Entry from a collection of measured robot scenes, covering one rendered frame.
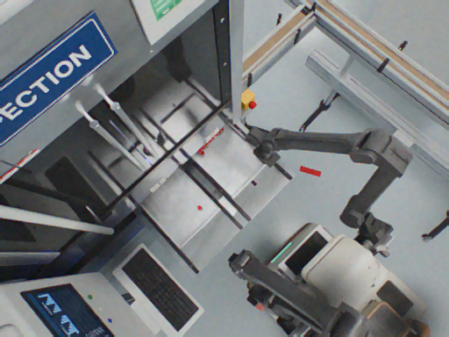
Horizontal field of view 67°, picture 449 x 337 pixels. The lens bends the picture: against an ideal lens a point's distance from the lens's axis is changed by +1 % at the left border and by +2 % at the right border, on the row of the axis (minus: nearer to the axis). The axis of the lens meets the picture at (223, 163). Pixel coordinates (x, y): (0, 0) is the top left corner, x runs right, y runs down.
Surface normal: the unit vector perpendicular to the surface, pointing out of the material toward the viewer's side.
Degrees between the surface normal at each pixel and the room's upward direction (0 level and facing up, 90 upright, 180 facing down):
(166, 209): 0
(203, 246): 0
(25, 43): 90
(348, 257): 42
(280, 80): 0
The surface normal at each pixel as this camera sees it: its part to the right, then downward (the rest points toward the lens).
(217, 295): -0.04, -0.26
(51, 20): 0.69, 0.69
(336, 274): -0.48, -0.66
